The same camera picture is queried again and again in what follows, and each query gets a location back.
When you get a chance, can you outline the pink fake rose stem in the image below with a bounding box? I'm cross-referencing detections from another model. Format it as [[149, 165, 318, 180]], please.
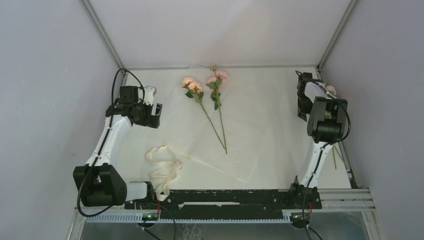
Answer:
[[324, 83, 337, 98], [181, 77, 227, 150], [331, 144, 347, 170], [206, 65, 228, 154]]

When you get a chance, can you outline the translucent white wrapping paper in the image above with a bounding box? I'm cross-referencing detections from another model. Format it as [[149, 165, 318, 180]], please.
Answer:
[[137, 65, 280, 182]]

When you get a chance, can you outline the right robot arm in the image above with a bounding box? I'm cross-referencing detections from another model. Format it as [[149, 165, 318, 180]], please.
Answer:
[[289, 70, 351, 208]]

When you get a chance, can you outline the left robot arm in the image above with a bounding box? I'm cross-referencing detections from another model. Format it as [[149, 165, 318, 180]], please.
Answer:
[[73, 86, 162, 209]]

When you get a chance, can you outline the cream printed ribbon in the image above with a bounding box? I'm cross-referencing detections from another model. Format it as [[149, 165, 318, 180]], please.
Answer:
[[145, 145, 183, 202]]

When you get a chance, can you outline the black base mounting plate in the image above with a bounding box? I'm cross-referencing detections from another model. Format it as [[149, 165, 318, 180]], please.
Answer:
[[124, 189, 322, 218]]

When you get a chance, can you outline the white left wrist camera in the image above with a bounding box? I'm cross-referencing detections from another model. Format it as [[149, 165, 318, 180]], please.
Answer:
[[143, 86, 157, 106]]

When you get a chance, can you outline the white slotted cable duct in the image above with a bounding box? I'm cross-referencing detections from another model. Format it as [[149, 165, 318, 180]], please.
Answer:
[[86, 211, 302, 224]]

